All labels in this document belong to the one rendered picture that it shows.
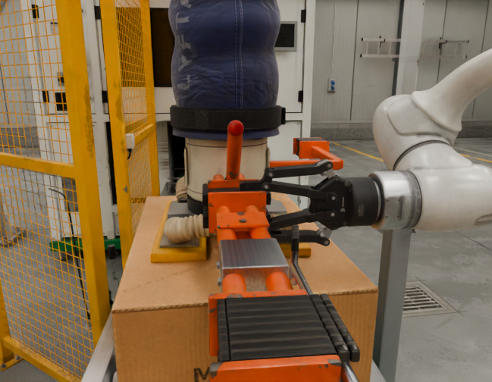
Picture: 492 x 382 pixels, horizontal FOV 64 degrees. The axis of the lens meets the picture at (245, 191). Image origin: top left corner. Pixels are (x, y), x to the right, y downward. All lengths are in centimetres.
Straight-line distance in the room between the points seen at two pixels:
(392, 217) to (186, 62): 44
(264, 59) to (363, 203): 33
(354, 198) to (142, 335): 36
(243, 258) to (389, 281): 92
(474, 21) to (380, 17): 242
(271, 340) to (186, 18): 61
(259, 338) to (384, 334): 111
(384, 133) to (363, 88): 949
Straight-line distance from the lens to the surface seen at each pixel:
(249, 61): 74
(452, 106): 73
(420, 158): 68
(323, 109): 986
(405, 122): 72
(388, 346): 139
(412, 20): 371
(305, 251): 74
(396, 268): 126
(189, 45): 75
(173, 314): 60
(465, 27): 1159
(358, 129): 1010
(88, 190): 131
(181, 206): 87
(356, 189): 60
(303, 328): 27
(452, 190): 64
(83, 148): 129
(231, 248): 40
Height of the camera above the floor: 125
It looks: 15 degrees down
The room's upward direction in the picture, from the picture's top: straight up
